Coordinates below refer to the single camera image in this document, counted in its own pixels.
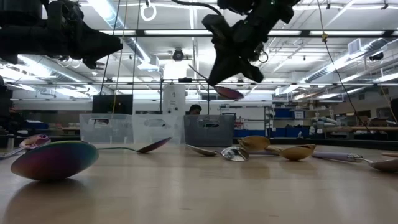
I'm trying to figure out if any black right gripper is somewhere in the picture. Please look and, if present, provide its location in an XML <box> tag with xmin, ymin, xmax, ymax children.
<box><xmin>207</xmin><ymin>18</ymin><xmax>269</xmax><ymax>87</ymax></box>

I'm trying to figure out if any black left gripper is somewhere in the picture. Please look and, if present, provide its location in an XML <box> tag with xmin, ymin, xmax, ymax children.
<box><xmin>37</xmin><ymin>24</ymin><xmax>124</xmax><ymax>70</ymax></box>

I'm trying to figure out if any iridescent rainbow spoon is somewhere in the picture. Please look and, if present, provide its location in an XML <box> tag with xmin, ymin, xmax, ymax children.
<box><xmin>188</xmin><ymin>64</ymin><xmax>244</xmax><ymax>101</ymax></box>
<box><xmin>11</xmin><ymin>140</ymin><xmax>100</xmax><ymax>182</ymax></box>
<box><xmin>98</xmin><ymin>136</ymin><xmax>173</xmax><ymax>154</ymax></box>
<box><xmin>0</xmin><ymin>134</ymin><xmax>52</xmax><ymax>161</ymax></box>

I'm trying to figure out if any person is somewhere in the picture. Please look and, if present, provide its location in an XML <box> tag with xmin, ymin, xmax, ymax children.
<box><xmin>188</xmin><ymin>104</ymin><xmax>203</xmax><ymax>116</ymax></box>

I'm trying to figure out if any black monitor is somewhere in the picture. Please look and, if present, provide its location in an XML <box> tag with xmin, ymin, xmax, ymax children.
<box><xmin>92</xmin><ymin>94</ymin><xmax>134</xmax><ymax>115</ymax></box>

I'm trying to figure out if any white equipment cabinet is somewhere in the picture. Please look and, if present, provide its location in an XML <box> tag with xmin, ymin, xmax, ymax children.
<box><xmin>162</xmin><ymin>84</ymin><xmax>187</xmax><ymax>116</ymax></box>

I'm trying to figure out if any overhead light bar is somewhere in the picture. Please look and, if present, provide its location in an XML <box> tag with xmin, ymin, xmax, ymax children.
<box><xmin>98</xmin><ymin>29</ymin><xmax>398</xmax><ymax>39</ymax></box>

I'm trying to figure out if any dark grey plastic bin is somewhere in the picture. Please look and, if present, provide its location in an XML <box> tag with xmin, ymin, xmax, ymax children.
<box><xmin>183</xmin><ymin>114</ymin><xmax>236</xmax><ymax>147</ymax></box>

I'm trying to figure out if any blue storage bin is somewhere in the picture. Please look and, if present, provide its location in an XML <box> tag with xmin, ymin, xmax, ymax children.
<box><xmin>233</xmin><ymin>129</ymin><xmax>268</xmax><ymax>138</ymax></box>
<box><xmin>273</xmin><ymin>126</ymin><xmax>312</xmax><ymax>138</ymax></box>
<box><xmin>275</xmin><ymin>108</ymin><xmax>293</xmax><ymax>119</ymax></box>
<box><xmin>23</xmin><ymin>120</ymin><xmax>49</xmax><ymax>130</ymax></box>

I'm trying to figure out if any clear plastic bin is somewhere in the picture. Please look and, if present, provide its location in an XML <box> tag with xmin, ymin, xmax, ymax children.
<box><xmin>79</xmin><ymin>113</ymin><xmax>134</xmax><ymax>145</ymax></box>
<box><xmin>132</xmin><ymin>114</ymin><xmax>187</xmax><ymax>145</ymax></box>

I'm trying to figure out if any black equipment cabinet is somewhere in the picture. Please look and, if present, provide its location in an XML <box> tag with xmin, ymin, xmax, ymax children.
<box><xmin>0</xmin><ymin>76</ymin><xmax>14</xmax><ymax>125</ymax></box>

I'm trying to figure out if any white ceiling vent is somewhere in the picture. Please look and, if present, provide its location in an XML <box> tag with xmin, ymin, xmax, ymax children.
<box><xmin>348</xmin><ymin>38</ymin><xmax>363</xmax><ymax>56</ymax></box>

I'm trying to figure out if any wooden workbench top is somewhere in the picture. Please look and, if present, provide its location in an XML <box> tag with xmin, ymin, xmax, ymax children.
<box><xmin>323</xmin><ymin>125</ymin><xmax>398</xmax><ymax>132</ymax></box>

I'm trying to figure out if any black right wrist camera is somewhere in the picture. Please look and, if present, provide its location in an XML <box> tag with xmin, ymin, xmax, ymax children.
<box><xmin>201</xmin><ymin>14</ymin><xmax>233</xmax><ymax>46</ymax></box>

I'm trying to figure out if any silver ceiling air duct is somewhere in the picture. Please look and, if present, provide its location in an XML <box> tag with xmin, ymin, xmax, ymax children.
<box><xmin>303</xmin><ymin>37</ymin><xmax>398</xmax><ymax>83</ymax></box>
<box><xmin>88</xmin><ymin>0</ymin><xmax>161</xmax><ymax>72</ymax></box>

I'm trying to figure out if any black round ceiling camera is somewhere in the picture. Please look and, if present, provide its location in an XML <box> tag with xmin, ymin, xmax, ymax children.
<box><xmin>172</xmin><ymin>48</ymin><xmax>185</xmax><ymax>62</ymax></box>

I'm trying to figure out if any white hanging cable ring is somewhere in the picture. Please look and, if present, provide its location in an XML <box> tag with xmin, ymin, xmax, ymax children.
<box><xmin>140</xmin><ymin>0</ymin><xmax>157</xmax><ymax>22</ymax></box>

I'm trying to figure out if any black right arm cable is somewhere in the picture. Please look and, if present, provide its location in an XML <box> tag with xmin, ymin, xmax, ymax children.
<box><xmin>170</xmin><ymin>0</ymin><xmax>222</xmax><ymax>16</ymax></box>

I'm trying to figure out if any black hanging cable yellow tag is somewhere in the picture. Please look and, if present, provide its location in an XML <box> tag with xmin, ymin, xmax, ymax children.
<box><xmin>316</xmin><ymin>0</ymin><xmax>371</xmax><ymax>133</ymax></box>

